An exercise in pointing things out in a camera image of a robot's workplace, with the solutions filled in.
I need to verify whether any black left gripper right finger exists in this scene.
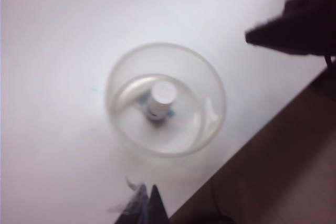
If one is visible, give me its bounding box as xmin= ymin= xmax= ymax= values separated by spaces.
xmin=148 ymin=185 xmax=170 ymax=224

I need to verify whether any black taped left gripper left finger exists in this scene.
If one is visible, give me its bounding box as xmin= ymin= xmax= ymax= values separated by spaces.
xmin=115 ymin=184 xmax=149 ymax=224

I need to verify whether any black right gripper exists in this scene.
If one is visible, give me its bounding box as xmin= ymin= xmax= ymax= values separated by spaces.
xmin=245 ymin=0 xmax=336 ymax=57

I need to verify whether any small white medicine bottle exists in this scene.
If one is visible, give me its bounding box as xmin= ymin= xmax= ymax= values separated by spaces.
xmin=145 ymin=81 xmax=177 ymax=123

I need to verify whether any clear round plastic box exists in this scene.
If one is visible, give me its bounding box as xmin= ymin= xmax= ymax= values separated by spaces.
xmin=103 ymin=41 xmax=227 ymax=159

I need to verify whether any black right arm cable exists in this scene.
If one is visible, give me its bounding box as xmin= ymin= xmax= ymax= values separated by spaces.
xmin=324 ymin=53 xmax=336 ymax=72

